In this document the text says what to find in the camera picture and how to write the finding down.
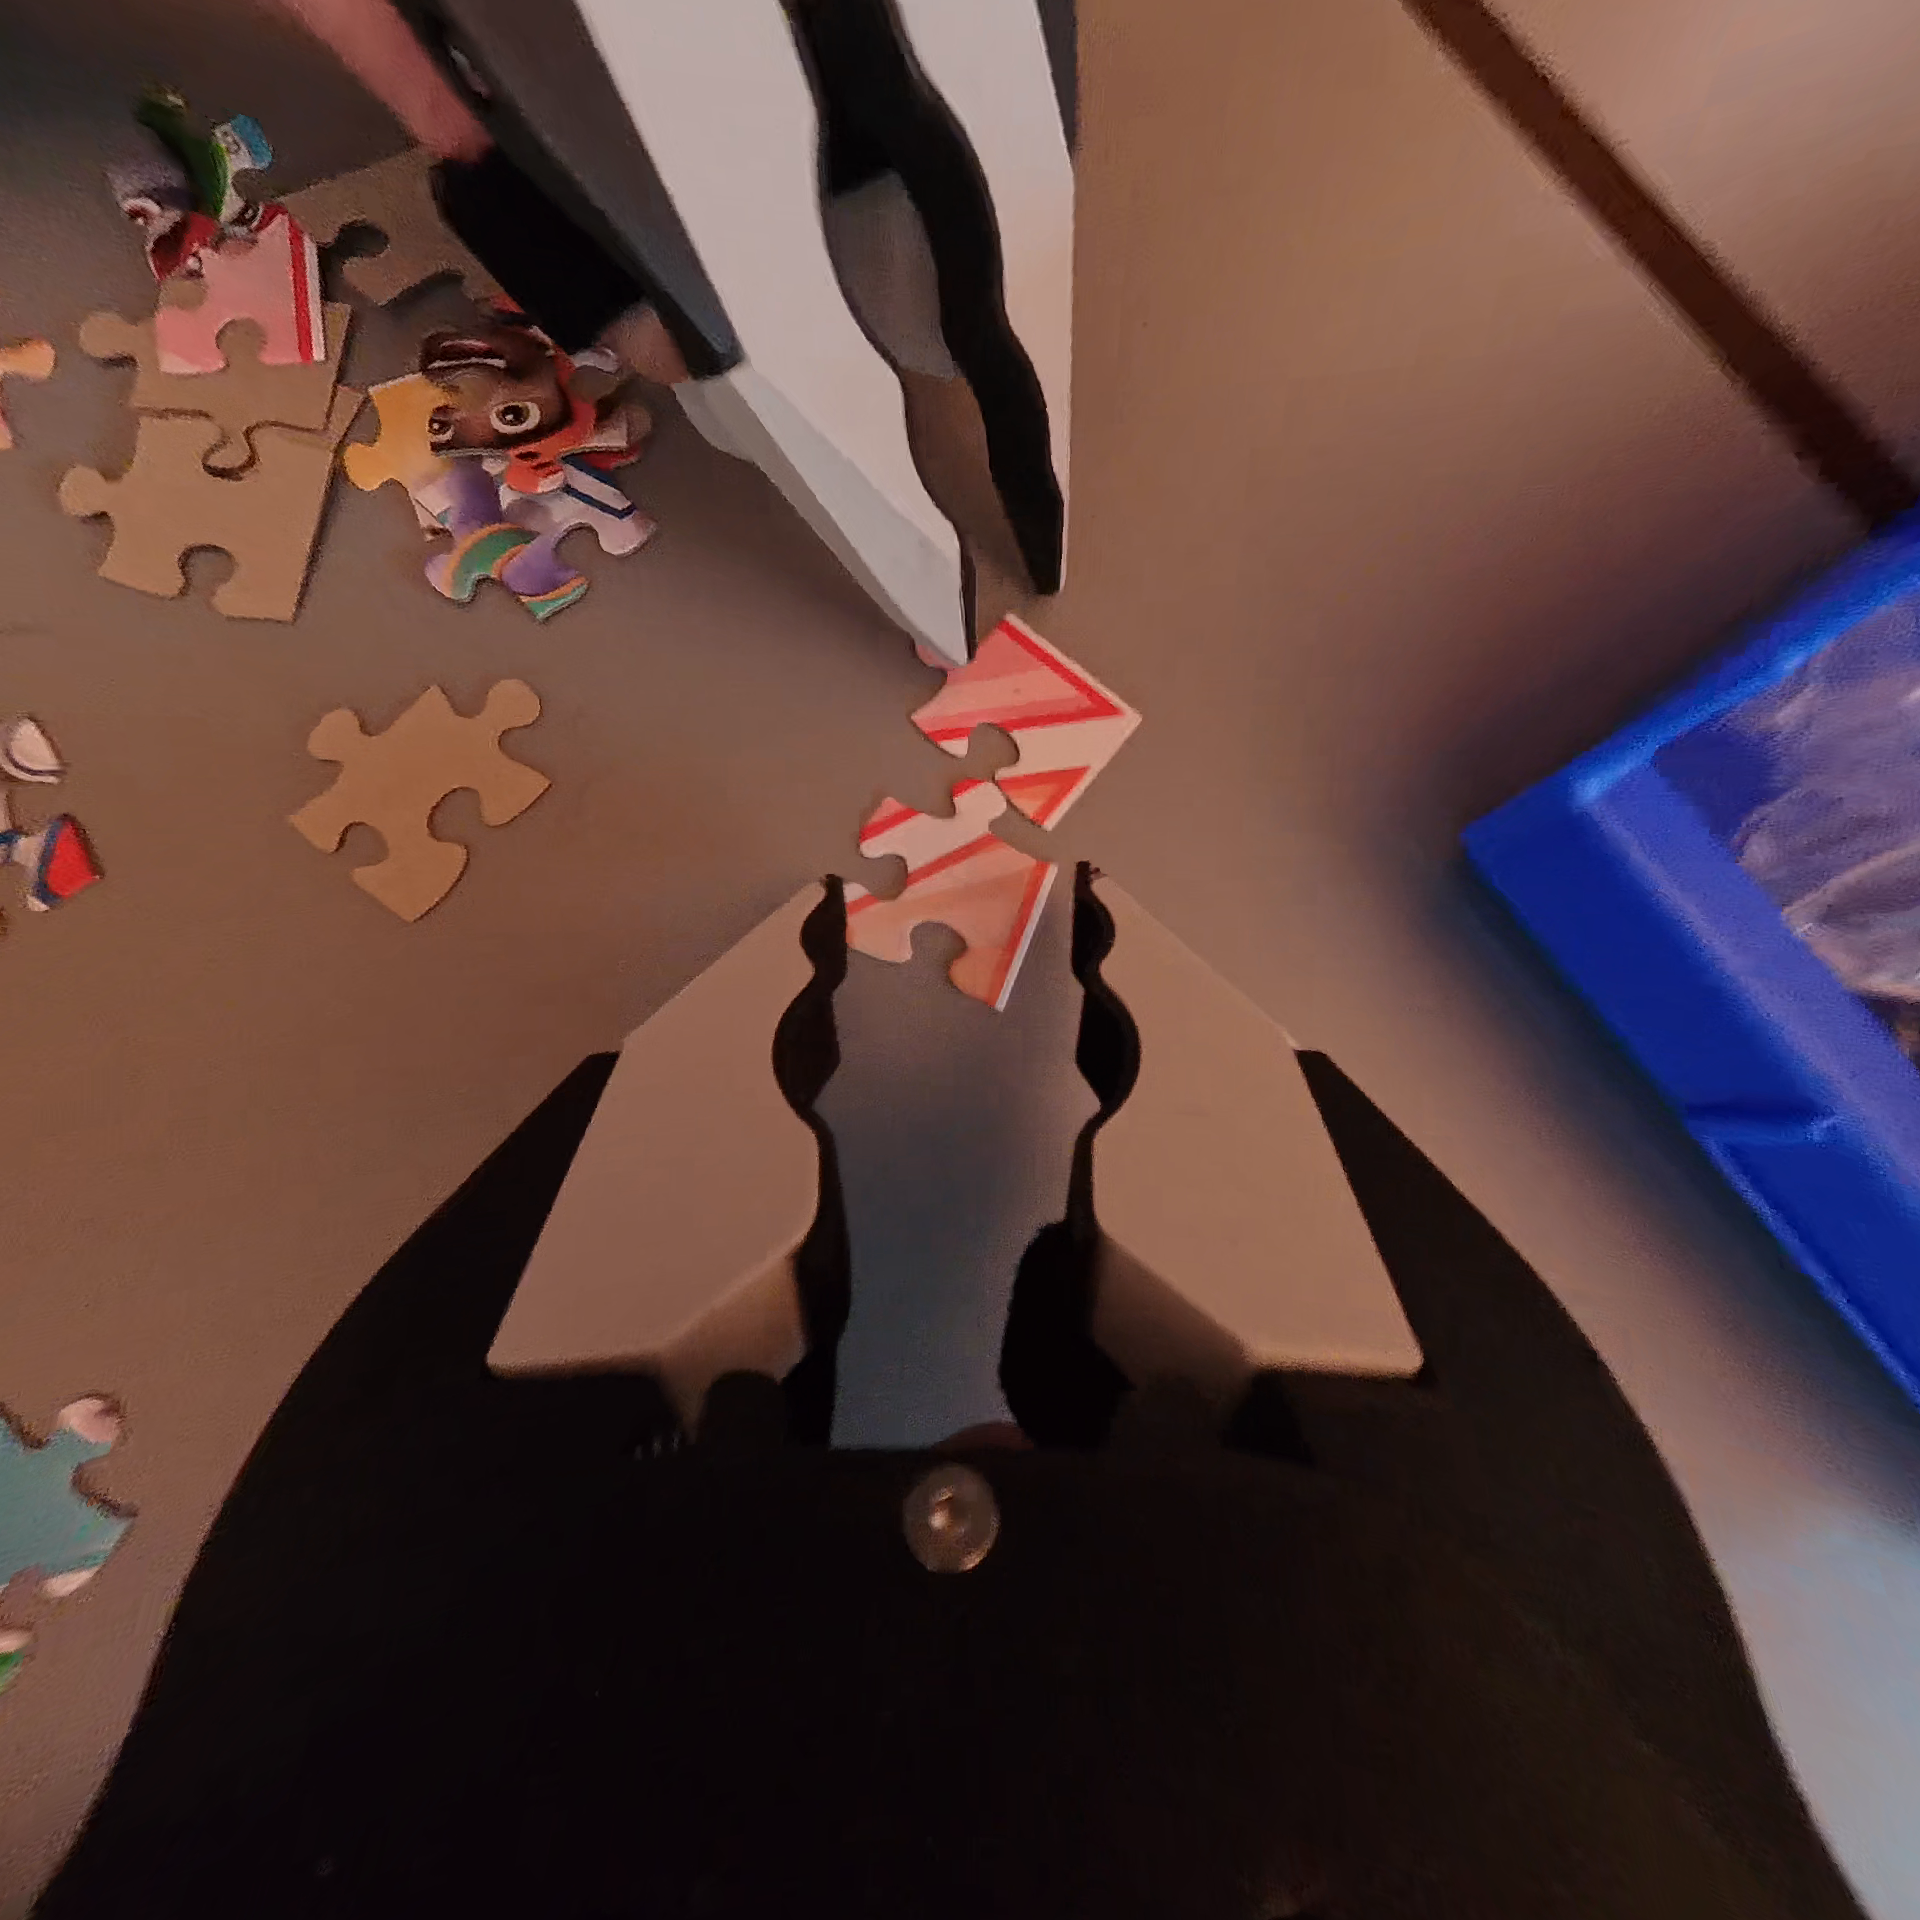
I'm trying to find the pile of puzzle pieces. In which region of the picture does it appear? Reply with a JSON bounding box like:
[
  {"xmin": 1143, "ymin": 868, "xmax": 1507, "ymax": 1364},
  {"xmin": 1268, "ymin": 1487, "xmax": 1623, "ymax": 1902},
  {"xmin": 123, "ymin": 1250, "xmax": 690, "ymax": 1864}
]
[{"xmin": 57, "ymin": 86, "xmax": 660, "ymax": 624}]

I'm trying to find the red pink striped puzzle piece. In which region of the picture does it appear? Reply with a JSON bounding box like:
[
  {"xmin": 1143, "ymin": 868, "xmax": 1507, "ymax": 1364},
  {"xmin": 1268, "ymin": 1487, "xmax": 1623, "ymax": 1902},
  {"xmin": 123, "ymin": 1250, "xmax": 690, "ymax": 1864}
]
[{"xmin": 911, "ymin": 613, "xmax": 1143, "ymax": 837}]

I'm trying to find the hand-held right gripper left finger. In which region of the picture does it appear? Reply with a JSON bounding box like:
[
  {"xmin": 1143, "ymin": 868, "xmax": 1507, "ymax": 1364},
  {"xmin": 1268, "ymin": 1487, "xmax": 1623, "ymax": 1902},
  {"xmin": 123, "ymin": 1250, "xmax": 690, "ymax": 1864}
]
[{"xmin": 483, "ymin": 874, "xmax": 850, "ymax": 1449}]

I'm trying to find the purple rainbow swirl puzzle piece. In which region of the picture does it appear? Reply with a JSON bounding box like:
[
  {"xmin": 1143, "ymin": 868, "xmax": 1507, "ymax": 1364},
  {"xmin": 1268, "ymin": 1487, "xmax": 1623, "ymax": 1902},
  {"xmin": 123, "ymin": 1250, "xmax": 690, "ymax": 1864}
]
[{"xmin": 420, "ymin": 466, "xmax": 593, "ymax": 624}]

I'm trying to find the red dog face puzzle piece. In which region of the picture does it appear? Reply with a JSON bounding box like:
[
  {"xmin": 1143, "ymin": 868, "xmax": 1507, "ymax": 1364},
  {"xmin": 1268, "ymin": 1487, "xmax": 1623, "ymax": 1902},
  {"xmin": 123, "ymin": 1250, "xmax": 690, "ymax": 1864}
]
[{"xmin": 415, "ymin": 318, "xmax": 657, "ymax": 498}]

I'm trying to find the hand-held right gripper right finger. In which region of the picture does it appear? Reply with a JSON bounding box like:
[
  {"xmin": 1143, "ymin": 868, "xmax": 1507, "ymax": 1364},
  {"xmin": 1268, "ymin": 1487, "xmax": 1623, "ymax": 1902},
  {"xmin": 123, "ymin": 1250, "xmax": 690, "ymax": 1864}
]
[{"xmin": 998, "ymin": 862, "xmax": 1426, "ymax": 1449}]

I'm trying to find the blue plastic bin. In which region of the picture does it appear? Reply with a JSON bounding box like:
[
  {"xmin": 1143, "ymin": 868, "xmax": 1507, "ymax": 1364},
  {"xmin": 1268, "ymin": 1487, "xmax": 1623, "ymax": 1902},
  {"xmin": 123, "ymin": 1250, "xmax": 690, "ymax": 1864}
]
[{"xmin": 1463, "ymin": 509, "xmax": 1920, "ymax": 1413}]

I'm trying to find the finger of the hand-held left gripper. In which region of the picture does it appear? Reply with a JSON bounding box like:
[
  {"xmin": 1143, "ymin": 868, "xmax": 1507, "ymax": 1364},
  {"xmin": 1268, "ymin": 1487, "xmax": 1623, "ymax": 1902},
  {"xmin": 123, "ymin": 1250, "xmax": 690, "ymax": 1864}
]
[
  {"xmin": 881, "ymin": 0, "xmax": 1077, "ymax": 596},
  {"xmin": 578, "ymin": 0, "xmax": 980, "ymax": 663}
]

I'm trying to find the white orange blue puzzle piece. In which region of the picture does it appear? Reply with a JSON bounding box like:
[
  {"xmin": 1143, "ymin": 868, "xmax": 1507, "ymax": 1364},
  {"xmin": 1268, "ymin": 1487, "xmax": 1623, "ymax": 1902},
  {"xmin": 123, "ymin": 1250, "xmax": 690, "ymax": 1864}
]
[{"xmin": 0, "ymin": 715, "xmax": 106, "ymax": 917}]

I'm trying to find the plain brown puzzle piece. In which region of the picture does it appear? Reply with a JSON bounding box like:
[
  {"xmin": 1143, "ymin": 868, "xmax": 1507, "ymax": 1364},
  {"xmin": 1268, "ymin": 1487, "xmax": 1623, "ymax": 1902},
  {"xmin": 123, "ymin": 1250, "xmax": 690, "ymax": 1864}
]
[{"xmin": 287, "ymin": 676, "xmax": 555, "ymax": 925}]

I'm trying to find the plain teal puzzle piece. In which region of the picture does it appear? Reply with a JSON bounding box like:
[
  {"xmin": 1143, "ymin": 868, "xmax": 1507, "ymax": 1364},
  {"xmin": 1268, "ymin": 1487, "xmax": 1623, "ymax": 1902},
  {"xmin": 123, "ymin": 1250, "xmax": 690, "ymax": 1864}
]
[{"xmin": 0, "ymin": 1394, "xmax": 142, "ymax": 1696}]

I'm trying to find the deep orange edge puzzle piece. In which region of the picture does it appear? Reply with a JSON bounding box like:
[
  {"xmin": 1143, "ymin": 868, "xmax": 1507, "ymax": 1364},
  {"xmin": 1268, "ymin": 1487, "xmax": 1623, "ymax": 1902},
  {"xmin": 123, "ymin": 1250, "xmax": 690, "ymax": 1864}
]
[{"xmin": 843, "ymin": 780, "xmax": 1061, "ymax": 1010}]

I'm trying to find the person's left hand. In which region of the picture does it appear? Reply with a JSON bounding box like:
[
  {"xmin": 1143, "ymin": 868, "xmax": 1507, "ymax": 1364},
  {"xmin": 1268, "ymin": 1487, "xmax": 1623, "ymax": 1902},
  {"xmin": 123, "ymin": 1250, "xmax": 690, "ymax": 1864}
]
[{"xmin": 285, "ymin": 0, "xmax": 497, "ymax": 162}]

